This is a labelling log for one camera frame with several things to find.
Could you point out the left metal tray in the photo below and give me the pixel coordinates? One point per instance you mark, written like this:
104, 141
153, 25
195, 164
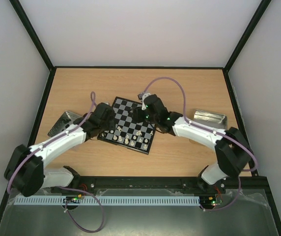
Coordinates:
65, 120

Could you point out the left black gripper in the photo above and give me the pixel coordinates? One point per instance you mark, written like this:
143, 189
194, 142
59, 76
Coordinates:
112, 125

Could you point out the black aluminium frame rail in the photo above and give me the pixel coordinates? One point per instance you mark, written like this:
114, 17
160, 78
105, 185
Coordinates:
185, 185

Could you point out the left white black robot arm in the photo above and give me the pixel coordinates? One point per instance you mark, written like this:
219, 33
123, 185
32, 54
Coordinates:
26, 170

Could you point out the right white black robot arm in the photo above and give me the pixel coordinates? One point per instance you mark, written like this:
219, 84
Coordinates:
231, 149

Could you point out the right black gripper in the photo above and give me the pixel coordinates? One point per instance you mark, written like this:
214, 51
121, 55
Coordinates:
137, 113

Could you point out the right metal tray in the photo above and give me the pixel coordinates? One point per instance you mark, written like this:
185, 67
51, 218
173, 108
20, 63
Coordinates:
211, 119

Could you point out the light blue cable duct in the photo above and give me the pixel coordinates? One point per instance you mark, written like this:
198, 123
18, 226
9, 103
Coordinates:
109, 201

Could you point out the metal tray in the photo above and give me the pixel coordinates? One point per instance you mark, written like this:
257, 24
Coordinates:
65, 120
211, 119

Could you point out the black and grey chessboard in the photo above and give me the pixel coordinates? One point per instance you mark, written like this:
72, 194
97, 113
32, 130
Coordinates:
123, 118

